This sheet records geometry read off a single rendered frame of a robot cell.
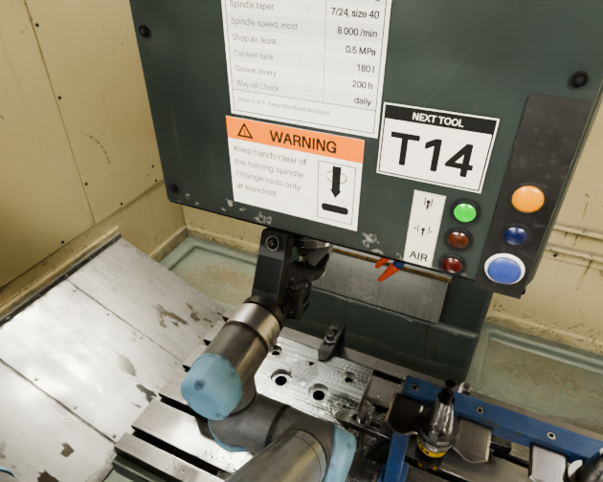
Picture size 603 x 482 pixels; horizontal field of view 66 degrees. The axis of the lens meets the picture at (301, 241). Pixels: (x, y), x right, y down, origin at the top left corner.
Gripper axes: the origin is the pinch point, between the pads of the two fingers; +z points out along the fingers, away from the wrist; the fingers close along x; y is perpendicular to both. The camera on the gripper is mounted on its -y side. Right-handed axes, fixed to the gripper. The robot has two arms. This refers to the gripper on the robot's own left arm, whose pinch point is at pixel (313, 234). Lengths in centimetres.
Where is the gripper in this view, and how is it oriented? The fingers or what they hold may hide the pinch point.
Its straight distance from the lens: 81.8
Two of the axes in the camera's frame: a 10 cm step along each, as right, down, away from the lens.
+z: 4.2, -5.6, 7.2
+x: 9.1, 2.5, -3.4
